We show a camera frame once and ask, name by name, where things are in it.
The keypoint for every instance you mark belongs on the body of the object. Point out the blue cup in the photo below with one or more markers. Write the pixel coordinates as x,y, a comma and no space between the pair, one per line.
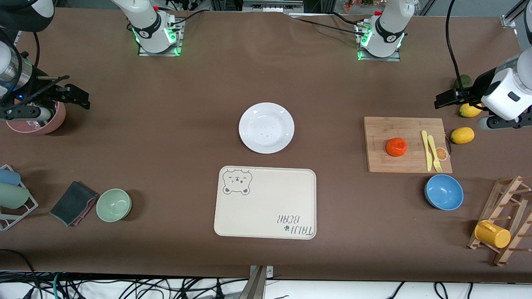
9,177

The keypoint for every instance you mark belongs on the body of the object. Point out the wooden cutting board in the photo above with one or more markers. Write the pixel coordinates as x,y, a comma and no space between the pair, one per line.
395,128

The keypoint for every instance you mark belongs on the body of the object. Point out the cream tray with bear print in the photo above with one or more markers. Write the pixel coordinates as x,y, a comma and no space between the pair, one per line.
266,207

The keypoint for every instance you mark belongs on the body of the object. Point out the orange fruit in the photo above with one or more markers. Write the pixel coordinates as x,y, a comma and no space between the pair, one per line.
396,147

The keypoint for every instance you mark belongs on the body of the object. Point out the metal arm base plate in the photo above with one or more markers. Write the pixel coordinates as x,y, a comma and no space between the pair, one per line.
162,54
380,59

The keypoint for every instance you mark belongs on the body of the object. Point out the yellow plastic fork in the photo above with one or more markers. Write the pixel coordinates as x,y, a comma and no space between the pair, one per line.
433,149

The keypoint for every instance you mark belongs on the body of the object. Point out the yellow plastic knife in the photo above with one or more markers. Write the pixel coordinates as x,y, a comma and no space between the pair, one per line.
425,149

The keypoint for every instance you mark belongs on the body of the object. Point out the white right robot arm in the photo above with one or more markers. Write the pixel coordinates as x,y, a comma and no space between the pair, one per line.
145,25

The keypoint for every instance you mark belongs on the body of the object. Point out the metal table edge bracket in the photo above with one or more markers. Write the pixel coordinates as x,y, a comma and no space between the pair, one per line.
257,282

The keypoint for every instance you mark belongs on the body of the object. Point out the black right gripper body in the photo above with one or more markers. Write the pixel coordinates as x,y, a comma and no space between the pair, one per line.
40,92

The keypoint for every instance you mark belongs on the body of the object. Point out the green avocado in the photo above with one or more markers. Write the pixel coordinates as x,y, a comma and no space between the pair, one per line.
462,80

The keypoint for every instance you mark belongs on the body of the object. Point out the aluminium frame beam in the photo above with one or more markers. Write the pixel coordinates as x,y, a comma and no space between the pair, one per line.
270,6

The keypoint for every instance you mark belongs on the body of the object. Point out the wooden peg cup rack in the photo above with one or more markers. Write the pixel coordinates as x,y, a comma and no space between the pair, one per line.
498,195

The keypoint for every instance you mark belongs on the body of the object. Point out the blue bowl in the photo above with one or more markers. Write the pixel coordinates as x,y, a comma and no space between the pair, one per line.
444,192

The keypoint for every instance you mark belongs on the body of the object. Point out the pale green cup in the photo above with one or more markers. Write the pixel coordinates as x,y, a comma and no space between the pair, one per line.
12,196

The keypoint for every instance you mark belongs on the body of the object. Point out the yellow mug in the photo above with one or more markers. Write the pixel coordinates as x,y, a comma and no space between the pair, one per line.
494,235

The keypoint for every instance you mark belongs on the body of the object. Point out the pale green bowl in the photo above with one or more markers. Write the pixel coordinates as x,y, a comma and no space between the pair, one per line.
113,205

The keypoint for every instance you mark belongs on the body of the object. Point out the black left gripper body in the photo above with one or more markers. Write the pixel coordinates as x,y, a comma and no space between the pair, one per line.
475,87

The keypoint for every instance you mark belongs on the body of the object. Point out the white round plate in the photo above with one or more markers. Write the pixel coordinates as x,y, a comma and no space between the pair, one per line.
266,128

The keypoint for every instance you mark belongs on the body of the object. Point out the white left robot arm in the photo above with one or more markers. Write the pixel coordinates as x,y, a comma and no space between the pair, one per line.
388,29

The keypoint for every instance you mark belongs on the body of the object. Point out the dark folded cloth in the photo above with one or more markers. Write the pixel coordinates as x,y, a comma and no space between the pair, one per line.
72,203

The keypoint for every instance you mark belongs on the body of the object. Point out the orange slice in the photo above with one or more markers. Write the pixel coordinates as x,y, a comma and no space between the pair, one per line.
442,154

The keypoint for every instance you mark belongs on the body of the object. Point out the yellow lemon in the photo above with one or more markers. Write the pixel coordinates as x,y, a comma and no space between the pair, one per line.
462,135
469,111

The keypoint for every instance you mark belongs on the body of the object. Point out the colourful background items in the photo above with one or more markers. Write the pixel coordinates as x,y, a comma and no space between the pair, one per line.
357,3

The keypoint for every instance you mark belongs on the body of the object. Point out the pink bowl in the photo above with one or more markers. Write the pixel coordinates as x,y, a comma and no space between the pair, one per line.
55,121

